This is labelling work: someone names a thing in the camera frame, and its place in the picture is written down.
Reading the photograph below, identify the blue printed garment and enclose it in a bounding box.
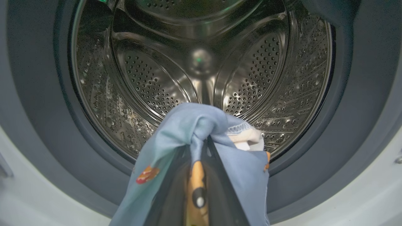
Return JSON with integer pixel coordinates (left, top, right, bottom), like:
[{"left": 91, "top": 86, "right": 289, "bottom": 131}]
[{"left": 108, "top": 103, "right": 271, "bottom": 226}]

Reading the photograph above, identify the white washing machine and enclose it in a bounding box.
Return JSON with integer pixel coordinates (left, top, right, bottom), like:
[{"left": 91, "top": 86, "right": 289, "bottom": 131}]
[{"left": 0, "top": 0, "right": 402, "bottom": 226}]

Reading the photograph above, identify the grey rubber door gasket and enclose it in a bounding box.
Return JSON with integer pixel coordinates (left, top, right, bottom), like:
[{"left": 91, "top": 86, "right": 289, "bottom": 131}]
[{"left": 6, "top": 0, "right": 402, "bottom": 225}]

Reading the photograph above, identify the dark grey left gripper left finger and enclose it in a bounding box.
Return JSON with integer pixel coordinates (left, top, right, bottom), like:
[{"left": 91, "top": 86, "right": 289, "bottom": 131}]
[{"left": 143, "top": 144, "right": 193, "bottom": 226}]

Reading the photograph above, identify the steel perforated drum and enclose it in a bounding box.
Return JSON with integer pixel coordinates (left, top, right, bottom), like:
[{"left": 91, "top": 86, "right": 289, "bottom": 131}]
[{"left": 70, "top": 0, "right": 334, "bottom": 161}]

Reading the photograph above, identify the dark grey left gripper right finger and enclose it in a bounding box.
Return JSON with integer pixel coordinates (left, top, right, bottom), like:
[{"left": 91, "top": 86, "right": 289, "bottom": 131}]
[{"left": 204, "top": 137, "right": 250, "bottom": 226}]

